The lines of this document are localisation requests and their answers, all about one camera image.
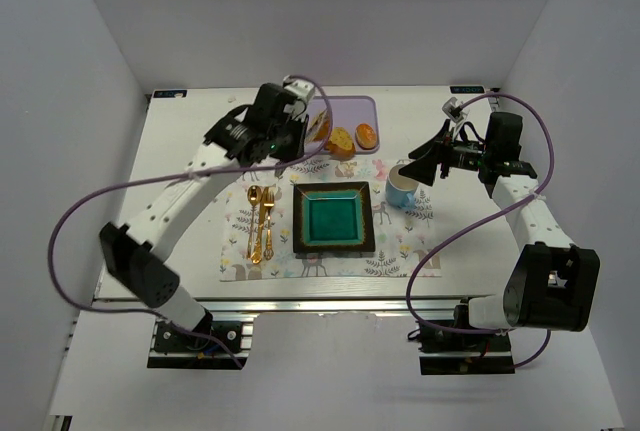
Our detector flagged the blue corner label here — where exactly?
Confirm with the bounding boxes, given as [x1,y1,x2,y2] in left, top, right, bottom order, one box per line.
[449,85,485,94]
[152,89,187,99]

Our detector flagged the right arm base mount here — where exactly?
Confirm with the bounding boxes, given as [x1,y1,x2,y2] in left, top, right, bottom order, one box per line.
[407,324,515,376]

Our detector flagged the right blue corner label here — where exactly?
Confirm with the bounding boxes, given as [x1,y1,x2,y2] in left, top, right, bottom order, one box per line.
[449,85,485,94]

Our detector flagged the gold spoon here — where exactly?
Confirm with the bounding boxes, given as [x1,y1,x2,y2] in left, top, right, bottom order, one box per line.
[246,185,262,257]

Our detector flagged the silver metal tongs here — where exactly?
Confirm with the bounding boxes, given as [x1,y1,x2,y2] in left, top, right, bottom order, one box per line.
[305,109,329,145]

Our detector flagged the light blue mug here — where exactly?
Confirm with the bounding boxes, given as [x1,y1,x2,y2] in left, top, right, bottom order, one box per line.
[385,164,419,210]

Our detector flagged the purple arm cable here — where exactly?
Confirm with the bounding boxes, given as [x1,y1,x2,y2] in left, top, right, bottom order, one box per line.
[48,74,334,370]
[406,91,555,370]

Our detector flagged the gold fork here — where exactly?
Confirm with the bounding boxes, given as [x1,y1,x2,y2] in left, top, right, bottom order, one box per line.
[263,187,275,260]

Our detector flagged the yellow herb bread slice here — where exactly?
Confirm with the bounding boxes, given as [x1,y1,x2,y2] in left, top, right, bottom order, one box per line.
[307,111,332,143]

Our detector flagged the crusty yellow bread slice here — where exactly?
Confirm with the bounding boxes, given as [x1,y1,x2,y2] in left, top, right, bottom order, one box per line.
[326,127,356,160]

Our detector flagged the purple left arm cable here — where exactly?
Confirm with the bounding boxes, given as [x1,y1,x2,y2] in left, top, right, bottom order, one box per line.
[48,74,334,370]

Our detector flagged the animal print placemat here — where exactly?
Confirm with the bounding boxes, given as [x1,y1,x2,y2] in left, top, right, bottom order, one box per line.
[219,157,436,282]

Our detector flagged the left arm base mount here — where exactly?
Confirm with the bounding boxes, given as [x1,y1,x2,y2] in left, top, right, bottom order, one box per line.
[147,312,257,371]

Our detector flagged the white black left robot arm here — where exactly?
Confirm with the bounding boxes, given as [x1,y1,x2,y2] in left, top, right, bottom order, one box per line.
[99,77,316,344]

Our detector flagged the lilac rectangular tray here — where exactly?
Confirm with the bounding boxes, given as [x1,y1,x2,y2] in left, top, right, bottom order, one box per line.
[305,95,381,155]

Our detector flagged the gold knife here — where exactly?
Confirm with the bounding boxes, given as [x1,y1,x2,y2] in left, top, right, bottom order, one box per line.
[251,187,268,264]

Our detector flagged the left blue corner label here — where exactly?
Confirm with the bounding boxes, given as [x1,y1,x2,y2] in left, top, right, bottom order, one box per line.
[152,89,187,99]

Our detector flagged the aluminium rail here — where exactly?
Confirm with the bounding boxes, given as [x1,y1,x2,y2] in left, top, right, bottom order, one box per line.
[93,297,461,313]

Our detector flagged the black teal square plate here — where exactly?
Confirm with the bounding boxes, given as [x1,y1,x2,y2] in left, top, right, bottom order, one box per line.
[292,181,376,254]

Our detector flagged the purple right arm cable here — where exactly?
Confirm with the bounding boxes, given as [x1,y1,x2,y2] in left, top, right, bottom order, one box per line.
[406,91,555,370]

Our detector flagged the small orange round bun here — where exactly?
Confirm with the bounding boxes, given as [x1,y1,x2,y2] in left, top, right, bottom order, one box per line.
[355,123,378,150]

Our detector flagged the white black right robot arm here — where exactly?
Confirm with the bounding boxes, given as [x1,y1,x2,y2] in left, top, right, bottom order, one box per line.
[399,112,600,332]

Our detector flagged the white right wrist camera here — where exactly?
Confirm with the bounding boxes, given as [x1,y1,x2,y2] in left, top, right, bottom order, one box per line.
[442,97,468,124]

